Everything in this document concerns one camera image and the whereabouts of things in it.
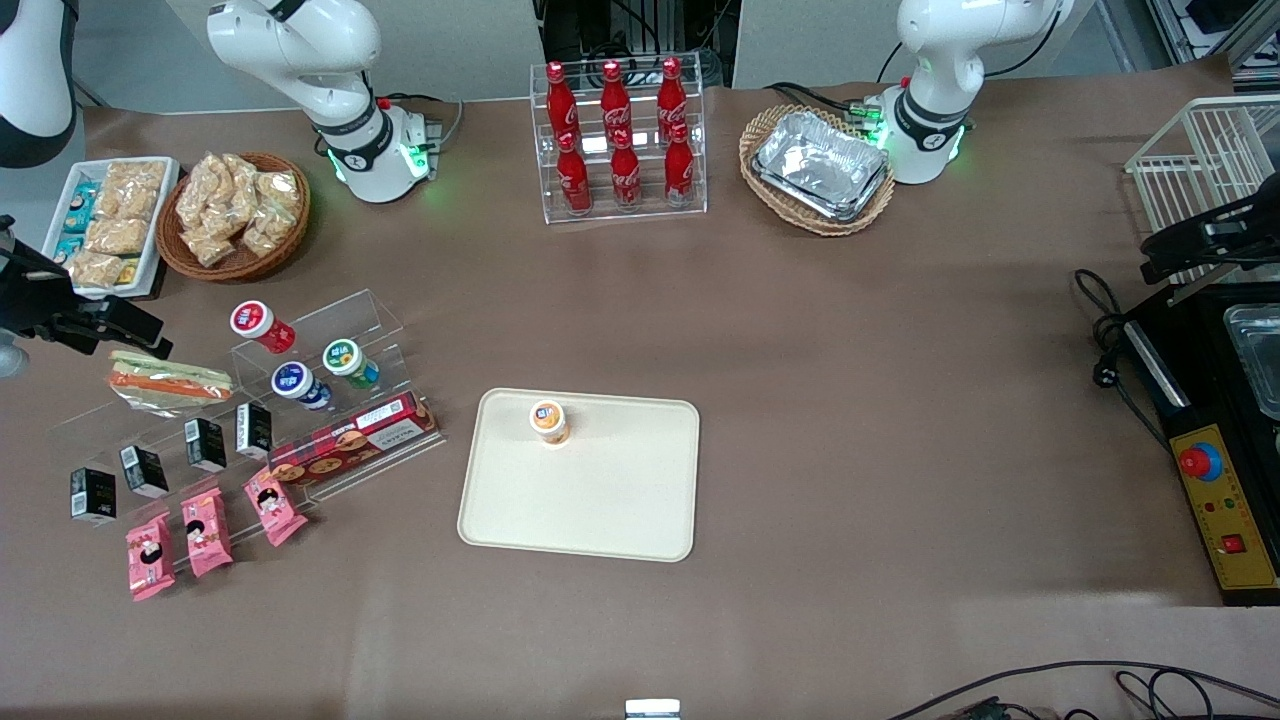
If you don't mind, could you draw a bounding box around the dark brown wicker basket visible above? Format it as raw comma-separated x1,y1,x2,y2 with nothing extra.
155,151,312,283

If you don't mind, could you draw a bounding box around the cream plastic serving tray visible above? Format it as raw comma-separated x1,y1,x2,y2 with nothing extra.
457,388,701,563

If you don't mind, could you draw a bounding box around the red cola bottle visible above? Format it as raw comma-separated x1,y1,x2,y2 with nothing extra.
656,56,690,132
663,122,697,205
555,130,594,214
545,61,582,138
599,59,634,137
609,127,644,210

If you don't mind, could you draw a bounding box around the light tan wicker basket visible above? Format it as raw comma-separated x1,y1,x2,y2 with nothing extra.
738,103,898,239

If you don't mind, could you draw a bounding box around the black power cord with plug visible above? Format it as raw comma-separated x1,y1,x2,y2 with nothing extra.
1074,267,1173,453

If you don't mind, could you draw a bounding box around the black cables bundle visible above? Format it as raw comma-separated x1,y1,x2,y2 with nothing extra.
884,659,1280,720

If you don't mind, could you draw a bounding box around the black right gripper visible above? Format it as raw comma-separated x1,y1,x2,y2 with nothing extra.
0,215,174,361

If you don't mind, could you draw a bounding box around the black equipment with cables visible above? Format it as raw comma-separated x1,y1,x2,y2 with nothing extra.
535,0,739,63

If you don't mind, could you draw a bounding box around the pink snack packet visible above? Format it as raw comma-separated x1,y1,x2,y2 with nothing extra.
180,486,235,579
243,465,310,548
124,511,177,602

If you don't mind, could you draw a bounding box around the black cable at arm base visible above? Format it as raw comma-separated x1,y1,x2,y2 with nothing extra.
764,80,883,129

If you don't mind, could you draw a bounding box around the small black carton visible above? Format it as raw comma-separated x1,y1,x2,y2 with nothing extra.
234,401,275,462
183,416,229,474
119,444,170,500
69,466,118,526

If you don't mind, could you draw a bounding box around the plastic sandwich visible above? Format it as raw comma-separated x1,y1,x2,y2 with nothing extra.
107,349,237,417

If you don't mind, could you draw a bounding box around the grey cable at arm base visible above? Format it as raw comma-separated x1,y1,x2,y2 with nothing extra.
384,91,467,161

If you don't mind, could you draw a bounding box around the green lid drink bottle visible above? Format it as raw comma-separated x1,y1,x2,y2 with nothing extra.
321,339,382,392

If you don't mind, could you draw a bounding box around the blue lid drink bottle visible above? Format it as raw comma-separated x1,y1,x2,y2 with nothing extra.
270,361,334,413

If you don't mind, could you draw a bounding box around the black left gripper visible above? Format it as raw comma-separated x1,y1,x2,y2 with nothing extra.
1141,197,1280,285

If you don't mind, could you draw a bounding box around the steel pan in machine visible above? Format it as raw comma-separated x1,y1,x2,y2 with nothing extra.
1223,303,1280,422

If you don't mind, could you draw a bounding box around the aluminium foil tray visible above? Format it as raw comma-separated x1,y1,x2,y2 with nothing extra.
756,109,890,207
751,150,892,224

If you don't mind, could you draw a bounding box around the white wire rack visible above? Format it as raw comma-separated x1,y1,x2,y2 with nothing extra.
1124,95,1280,288

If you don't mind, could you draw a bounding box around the clear acrylic bottle rack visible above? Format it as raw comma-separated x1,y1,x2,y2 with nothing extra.
529,54,710,227

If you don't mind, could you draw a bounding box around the orange lid yogurt cup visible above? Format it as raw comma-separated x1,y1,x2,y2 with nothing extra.
528,399,572,448

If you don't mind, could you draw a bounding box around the clear pack of rice crackers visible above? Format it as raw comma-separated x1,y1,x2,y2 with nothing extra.
64,250,127,290
94,185,162,223
84,217,152,257
104,160,167,193

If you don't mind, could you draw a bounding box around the white rectangular snack tray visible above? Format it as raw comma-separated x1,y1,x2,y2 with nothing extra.
29,156,182,303

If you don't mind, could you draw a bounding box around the red cookie box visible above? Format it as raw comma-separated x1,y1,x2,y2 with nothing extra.
267,390,440,489

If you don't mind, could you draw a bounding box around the red lid drink bottle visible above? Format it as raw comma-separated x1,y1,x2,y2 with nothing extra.
229,300,298,356

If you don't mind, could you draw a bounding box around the clear acrylic stepped display stand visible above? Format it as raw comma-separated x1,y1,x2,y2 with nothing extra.
44,288,448,576

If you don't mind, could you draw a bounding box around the black machine with yellow panel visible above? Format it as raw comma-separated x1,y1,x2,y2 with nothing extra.
1119,280,1280,608

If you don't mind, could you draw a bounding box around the clear bag of crackers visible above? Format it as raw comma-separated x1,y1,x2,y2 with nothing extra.
176,155,225,231
242,200,298,260
255,170,302,213
181,224,238,269
205,153,261,237

